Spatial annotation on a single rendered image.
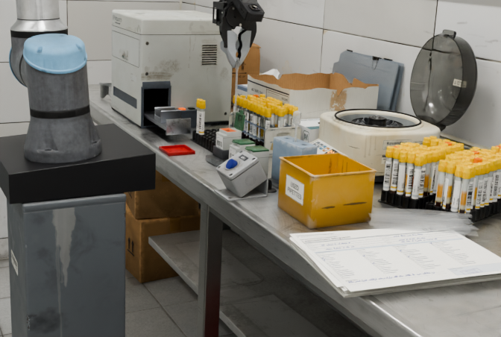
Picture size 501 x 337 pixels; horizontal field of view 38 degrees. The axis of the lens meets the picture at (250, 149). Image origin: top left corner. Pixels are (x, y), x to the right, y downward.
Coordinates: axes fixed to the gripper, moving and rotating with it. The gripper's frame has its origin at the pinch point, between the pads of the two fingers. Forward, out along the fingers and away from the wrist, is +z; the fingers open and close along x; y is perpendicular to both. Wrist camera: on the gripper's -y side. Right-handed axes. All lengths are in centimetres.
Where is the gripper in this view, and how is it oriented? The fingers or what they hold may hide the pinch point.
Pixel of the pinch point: (237, 63)
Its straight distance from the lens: 176.0
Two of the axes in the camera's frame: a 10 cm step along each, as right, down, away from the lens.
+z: -0.5, 9.7, 2.5
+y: -4.6, -2.4, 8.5
